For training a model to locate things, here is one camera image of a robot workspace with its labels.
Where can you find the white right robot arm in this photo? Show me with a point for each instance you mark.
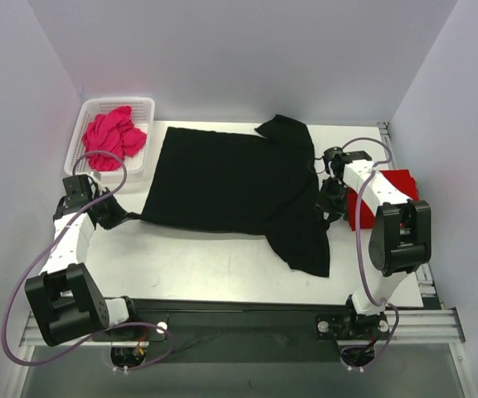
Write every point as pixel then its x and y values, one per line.
pixel 400 240

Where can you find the pink t shirt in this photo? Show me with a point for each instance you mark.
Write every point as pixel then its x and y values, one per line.
pixel 114 133

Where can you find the black t shirt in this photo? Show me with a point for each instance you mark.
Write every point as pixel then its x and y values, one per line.
pixel 259 184

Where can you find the white plastic basket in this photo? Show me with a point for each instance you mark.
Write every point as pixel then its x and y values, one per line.
pixel 143 109

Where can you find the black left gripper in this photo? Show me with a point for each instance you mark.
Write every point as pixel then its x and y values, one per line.
pixel 109 213

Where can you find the red folded t shirt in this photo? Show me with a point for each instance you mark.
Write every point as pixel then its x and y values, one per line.
pixel 387 186

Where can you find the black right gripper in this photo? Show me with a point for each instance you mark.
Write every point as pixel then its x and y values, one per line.
pixel 327 206

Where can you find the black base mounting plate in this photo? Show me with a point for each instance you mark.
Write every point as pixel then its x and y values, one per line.
pixel 140 341

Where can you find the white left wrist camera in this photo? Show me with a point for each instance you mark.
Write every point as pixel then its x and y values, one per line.
pixel 94 175

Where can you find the aluminium frame rail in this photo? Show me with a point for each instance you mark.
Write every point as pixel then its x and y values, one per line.
pixel 440 326

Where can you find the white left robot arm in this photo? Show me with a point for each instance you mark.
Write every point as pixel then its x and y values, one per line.
pixel 64 298

